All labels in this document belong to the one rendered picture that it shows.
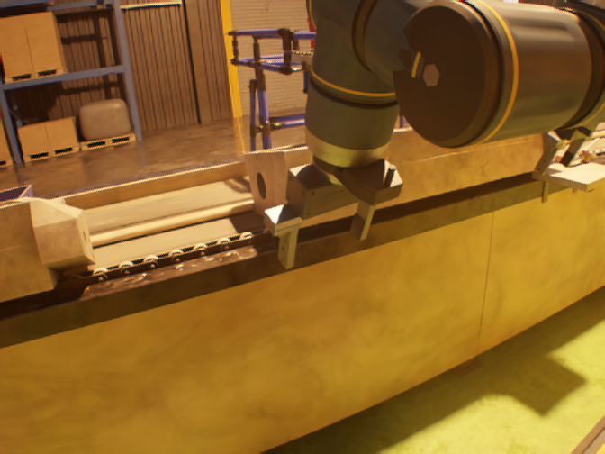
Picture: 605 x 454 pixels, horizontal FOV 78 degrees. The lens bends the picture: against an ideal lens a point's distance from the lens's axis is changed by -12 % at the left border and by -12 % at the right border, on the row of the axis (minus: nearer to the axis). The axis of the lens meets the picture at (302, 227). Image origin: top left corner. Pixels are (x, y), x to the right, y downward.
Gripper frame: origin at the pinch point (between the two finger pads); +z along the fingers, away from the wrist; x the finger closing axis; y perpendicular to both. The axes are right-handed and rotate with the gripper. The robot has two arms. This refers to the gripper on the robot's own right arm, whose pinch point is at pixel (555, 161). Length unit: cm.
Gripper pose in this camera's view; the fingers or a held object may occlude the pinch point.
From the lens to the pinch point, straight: 115.4
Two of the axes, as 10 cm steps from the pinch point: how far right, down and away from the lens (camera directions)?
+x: 8.5, -2.2, 4.8
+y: 5.0, 6.4, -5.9
